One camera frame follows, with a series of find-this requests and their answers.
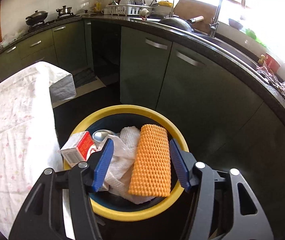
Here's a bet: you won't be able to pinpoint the red white milk carton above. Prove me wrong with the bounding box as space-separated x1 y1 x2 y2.
60 131 97 167

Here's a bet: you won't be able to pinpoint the green kitchen cabinets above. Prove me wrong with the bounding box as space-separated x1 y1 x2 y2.
0 17 285 181

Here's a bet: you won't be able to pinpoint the floral white tablecloth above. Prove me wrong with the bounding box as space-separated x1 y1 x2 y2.
0 61 76 237

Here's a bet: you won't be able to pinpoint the wooden cutting board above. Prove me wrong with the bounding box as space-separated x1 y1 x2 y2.
173 0 216 34

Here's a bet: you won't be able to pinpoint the orange foam net sleeve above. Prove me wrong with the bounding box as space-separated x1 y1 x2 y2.
128 124 171 197

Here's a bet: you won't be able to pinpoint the black pan by sink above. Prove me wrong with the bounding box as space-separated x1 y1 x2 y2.
159 16 204 33

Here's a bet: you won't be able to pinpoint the red cola can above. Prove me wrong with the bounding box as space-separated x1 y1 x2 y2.
91 129 117 147

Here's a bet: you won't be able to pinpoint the steel pot on stove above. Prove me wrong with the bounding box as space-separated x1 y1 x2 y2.
56 5 73 18

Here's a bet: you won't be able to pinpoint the black wok on stove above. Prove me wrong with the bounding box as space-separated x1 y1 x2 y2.
25 10 48 26

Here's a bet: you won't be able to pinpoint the chrome kitchen faucet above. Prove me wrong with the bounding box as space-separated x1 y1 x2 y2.
209 0 245 37

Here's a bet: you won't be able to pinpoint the white dish rack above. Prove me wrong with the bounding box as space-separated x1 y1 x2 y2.
102 0 153 17

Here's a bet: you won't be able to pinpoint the white paper towel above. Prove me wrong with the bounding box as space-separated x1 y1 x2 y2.
98 126 154 204

